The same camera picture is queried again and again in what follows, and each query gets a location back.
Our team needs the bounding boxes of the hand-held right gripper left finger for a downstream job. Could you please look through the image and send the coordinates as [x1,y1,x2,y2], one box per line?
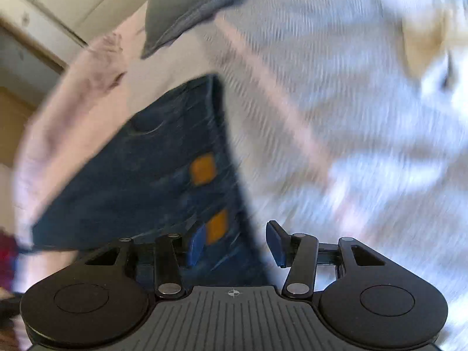
[84,221,209,298]

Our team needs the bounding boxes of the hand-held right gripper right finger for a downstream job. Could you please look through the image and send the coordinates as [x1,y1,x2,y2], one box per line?
[266,220,388,298]

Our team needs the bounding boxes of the blue denim jeans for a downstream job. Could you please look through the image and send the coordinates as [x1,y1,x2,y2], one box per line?
[31,74,275,288]

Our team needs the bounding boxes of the pink bed cover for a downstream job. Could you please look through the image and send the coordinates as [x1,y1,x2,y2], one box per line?
[126,7,223,118]

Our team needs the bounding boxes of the pink cloth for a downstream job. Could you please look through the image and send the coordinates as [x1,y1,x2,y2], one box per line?
[15,33,127,227]

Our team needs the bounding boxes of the red and blue cloth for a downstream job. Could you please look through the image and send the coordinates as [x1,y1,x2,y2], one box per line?
[0,232,19,289]

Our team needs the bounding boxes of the grey pillow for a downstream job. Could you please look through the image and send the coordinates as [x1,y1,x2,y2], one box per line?
[141,0,278,59]

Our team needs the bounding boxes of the white garment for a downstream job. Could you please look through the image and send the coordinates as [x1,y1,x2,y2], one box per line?
[400,5,461,81]

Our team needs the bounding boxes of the white wardrobe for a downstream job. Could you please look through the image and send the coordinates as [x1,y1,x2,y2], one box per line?
[0,0,161,74]

